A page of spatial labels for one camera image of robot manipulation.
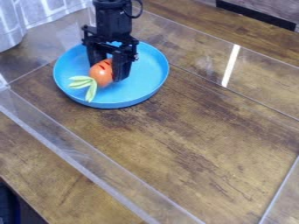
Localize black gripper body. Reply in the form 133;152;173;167
82;0;139;55

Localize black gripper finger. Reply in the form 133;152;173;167
87;43;107;66
113;47;138;82

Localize orange toy carrot green leaves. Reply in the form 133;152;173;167
70;59;114;102

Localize blue round plastic tray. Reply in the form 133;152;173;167
52;42;170;109

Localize white grey checked curtain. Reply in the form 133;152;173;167
0;0;92;53

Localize dark wooden furniture edge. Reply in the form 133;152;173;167
217;0;297;32

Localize black cable loop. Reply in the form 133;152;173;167
123;0;145;19

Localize clear acrylic enclosure wall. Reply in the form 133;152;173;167
0;0;299;224

